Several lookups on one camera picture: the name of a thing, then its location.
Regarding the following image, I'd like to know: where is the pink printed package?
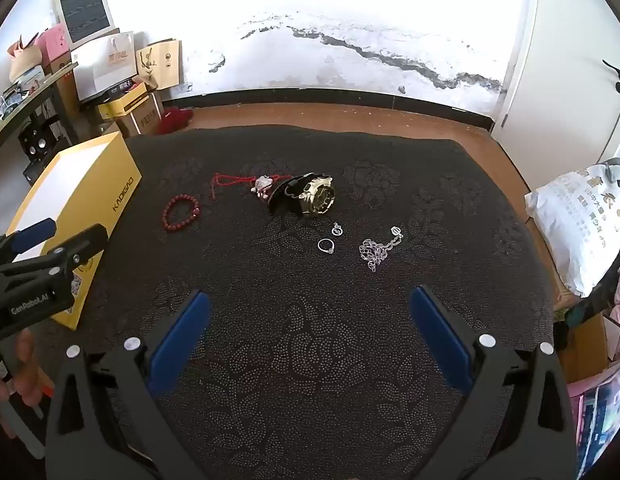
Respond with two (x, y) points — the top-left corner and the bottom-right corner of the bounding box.
(567, 357), (620, 480)

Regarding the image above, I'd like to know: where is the white door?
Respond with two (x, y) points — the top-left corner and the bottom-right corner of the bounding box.
(492, 0), (620, 171)

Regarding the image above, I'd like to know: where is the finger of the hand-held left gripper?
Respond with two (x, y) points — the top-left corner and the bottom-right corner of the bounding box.
(0, 217), (57, 266)
(0, 223), (110, 291)

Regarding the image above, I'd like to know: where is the black door handle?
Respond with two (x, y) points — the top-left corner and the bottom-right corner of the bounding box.
(602, 59), (620, 93)

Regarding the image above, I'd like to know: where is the large yellow cardboard box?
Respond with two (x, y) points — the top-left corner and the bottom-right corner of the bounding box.
(5, 131), (142, 331)

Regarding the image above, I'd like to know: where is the brown paper bag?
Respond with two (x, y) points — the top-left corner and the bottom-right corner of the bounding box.
(135, 39), (182, 92)

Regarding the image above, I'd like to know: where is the tan woven bag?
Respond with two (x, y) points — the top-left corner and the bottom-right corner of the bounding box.
(7, 35), (43, 83)

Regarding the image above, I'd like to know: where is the brown cardboard box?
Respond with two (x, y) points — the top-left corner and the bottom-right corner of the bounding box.
(115, 92), (165, 137)

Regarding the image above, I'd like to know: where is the silver chain necklace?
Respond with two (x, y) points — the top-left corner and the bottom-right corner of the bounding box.
(359, 226), (404, 273)

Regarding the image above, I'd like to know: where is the pink box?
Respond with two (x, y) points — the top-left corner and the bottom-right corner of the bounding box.
(37, 25), (73, 63)

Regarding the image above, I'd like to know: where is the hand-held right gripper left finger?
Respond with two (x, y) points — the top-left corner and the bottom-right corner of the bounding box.
(44, 290), (213, 480)

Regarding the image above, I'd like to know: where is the white cardboard box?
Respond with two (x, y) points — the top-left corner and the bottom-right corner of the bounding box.
(71, 31), (138, 102)

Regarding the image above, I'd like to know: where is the red cord silver pendant necklace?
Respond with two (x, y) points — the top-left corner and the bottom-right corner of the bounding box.
(211, 172), (291, 204)

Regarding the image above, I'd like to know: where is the white printed sack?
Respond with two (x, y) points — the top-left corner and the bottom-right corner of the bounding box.
(525, 162), (620, 298)

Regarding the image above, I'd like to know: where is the white computer monitor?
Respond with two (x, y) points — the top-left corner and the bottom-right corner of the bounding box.
(52, 0), (116, 46)

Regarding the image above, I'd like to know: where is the red bead bracelet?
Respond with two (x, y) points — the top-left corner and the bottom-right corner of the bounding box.
(163, 194), (202, 232)

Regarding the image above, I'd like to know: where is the person's left hand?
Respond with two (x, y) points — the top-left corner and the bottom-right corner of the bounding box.
(0, 329), (53, 436)

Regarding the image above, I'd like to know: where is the black speaker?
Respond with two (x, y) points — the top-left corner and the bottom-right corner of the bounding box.
(17, 120), (56, 161)

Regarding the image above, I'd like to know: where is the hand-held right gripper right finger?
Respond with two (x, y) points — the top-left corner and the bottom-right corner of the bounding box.
(409, 285), (578, 480)

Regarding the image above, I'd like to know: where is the red cloth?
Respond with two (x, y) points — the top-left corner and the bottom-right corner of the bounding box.
(155, 107), (193, 135)

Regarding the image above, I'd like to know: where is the flat cardboard box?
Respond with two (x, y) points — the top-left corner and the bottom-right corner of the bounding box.
(552, 270), (613, 386)

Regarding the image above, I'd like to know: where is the small yellow box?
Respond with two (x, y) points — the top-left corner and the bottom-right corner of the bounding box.
(97, 82), (151, 121)

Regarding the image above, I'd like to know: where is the black gold wristwatch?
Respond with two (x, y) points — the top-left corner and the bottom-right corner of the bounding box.
(267, 172), (333, 217)

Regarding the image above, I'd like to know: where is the gold wrist watch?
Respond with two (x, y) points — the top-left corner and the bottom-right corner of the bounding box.
(296, 177), (337, 217)

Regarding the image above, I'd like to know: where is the black desk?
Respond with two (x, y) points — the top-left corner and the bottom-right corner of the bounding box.
(0, 62), (91, 161)

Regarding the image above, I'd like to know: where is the tall cardboard box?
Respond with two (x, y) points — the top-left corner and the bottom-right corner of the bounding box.
(42, 57), (81, 126)

